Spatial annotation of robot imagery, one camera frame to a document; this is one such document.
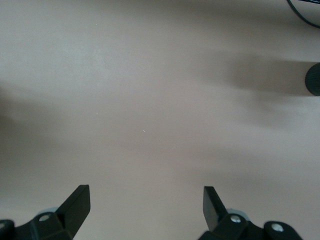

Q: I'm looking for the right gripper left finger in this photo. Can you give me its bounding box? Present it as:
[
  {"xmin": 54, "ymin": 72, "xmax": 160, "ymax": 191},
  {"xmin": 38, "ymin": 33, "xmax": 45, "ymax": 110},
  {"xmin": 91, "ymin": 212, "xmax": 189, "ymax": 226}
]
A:
[{"xmin": 0, "ymin": 184, "xmax": 91, "ymax": 240}]

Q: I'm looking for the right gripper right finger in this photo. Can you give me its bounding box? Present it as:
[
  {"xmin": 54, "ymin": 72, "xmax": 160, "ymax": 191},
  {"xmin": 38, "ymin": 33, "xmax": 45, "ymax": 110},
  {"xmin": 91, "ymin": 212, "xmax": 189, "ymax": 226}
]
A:
[{"xmin": 198, "ymin": 186, "xmax": 304, "ymax": 240}]

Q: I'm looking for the black foam cylinder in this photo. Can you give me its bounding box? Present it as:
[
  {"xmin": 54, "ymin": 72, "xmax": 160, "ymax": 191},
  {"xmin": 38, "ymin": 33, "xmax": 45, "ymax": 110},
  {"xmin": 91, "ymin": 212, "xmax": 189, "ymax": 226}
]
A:
[{"xmin": 304, "ymin": 62, "xmax": 320, "ymax": 97}]

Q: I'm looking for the black looped cable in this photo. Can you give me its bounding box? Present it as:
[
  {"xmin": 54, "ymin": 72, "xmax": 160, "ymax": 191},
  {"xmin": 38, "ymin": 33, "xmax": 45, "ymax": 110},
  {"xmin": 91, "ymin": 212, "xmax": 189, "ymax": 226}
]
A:
[{"xmin": 286, "ymin": 0, "xmax": 320, "ymax": 28}]

